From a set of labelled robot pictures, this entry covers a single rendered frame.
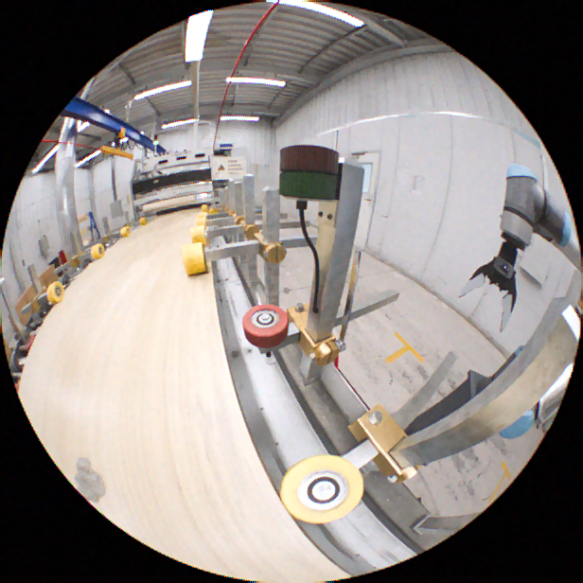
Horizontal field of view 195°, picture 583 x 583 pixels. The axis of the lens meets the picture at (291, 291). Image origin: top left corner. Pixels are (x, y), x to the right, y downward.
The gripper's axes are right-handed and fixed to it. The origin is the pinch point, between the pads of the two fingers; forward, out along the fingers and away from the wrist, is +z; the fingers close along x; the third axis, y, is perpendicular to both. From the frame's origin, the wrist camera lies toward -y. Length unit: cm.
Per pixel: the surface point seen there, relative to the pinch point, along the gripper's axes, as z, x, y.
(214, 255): -1, 45, -52
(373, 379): 94, 25, 31
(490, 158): -125, 43, 225
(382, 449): 9.3, -3.6, -35.5
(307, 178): -17.7, 15.6, -40.9
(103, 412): 4, 10, -72
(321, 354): 7.5, 14.5, -36.3
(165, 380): 4, 14, -61
